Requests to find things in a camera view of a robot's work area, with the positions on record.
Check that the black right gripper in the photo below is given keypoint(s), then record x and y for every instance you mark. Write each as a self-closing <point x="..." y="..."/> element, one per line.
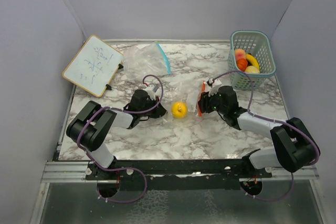
<point x="204" y="101"/>

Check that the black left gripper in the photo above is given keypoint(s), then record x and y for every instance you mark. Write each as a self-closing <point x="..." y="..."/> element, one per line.
<point x="159" y="112"/>

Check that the orange zip clear bag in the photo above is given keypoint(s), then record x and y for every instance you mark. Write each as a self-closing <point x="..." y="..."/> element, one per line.
<point x="187" y="91"/>

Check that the blue zip clear bag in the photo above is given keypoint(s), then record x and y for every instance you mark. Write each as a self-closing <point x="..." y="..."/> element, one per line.
<point x="150" y="59"/>

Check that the fake orange tomato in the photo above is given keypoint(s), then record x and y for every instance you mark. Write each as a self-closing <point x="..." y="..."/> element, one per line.
<point x="242" y="64"/>

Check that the fake tan pear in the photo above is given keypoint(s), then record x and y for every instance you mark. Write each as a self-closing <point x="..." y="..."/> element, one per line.
<point x="252" y="69"/>

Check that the fake pink peach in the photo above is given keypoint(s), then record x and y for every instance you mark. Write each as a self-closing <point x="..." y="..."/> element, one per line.
<point x="239" y="54"/>

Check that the fake yellow banana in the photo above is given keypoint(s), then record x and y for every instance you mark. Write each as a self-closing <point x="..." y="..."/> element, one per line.
<point x="252" y="61"/>

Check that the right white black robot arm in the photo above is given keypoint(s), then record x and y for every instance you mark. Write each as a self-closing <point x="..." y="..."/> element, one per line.
<point x="293" y="146"/>

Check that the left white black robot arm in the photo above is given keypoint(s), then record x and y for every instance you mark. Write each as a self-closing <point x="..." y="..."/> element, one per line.
<point x="92" y="124"/>

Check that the fake yellow lemon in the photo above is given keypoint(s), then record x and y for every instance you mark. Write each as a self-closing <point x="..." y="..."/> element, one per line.
<point x="179" y="110"/>

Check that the yellow framed whiteboard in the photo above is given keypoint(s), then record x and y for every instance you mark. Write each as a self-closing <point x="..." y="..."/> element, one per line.
<point x="94" y="66"/>

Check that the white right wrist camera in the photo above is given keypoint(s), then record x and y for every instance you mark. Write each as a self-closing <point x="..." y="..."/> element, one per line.
<point x="212" y="86"/>

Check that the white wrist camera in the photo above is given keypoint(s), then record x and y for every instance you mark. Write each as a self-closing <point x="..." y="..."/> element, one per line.
<point x="151" y="91"/>
<point x="212" y="86"/>

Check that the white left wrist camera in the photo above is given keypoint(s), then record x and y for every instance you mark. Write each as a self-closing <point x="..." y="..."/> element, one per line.
<point x="151" y="91"/>

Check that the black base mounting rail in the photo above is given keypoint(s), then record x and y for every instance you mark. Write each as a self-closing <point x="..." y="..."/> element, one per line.
<point x="189" y="174"/>

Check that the aluminium extrusion rail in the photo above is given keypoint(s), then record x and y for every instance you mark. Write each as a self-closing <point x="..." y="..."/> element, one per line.
<point x="75" y="171"/>

